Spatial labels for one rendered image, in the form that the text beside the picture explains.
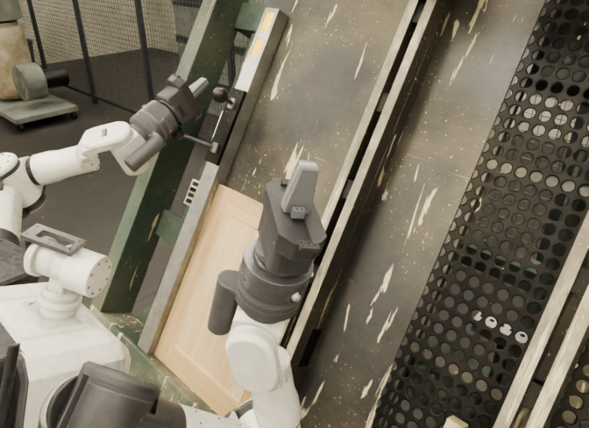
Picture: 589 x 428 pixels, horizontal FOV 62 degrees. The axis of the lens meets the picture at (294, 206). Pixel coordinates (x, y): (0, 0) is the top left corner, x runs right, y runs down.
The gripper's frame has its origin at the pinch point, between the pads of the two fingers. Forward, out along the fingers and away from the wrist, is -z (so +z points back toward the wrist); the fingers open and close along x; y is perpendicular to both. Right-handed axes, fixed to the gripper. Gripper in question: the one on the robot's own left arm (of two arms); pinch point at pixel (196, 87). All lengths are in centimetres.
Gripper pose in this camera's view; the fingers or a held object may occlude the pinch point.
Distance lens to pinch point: 125.5
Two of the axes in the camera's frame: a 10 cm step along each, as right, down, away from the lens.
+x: 3.0, 6.5, 7.0
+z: -6.3, 6.8, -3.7
